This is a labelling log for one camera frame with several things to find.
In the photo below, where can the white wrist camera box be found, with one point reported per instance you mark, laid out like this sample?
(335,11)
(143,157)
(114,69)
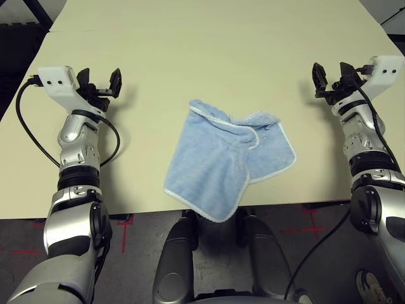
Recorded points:
(384,71)
(60,87)

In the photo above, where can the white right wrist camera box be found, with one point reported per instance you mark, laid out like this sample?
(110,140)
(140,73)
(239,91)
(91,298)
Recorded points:
(384,71)

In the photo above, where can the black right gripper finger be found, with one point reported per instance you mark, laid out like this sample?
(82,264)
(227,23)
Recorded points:
(319,79)
(348,73)

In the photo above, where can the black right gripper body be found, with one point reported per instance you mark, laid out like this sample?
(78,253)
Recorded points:
(340,92)

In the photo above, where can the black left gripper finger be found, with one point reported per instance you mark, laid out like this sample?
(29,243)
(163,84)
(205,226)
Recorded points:
(84,78)
(116,82)

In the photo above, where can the grey robot waist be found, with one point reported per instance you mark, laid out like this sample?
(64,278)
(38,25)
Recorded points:
(221,301)

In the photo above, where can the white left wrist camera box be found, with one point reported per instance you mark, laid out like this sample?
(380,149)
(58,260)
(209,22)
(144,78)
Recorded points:
(60,87)

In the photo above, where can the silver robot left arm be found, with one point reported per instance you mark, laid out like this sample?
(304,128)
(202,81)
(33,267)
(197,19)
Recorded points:
(76,149)

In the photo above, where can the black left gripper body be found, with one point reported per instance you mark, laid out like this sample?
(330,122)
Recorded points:
(93,96)

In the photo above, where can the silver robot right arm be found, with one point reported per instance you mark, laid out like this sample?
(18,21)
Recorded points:
(364,149)

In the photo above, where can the light blue terry towel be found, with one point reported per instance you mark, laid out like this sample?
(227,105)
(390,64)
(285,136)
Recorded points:
(209,164)

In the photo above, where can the bystander beige sneaker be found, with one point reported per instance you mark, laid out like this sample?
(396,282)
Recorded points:
(376,288)

